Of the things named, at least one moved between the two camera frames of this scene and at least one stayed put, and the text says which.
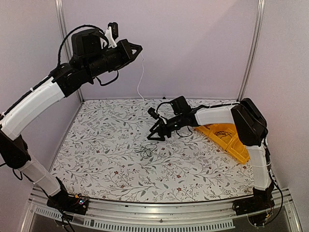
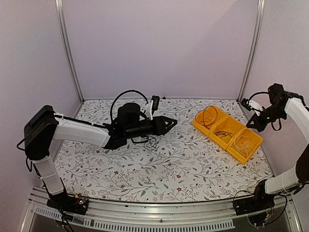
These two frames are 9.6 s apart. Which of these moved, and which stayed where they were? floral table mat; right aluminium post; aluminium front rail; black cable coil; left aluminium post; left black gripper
Moved: left black gripper
Stayed: floral table mat; black cable coil; right aluminium post; left aluminium post; aluminium front rail
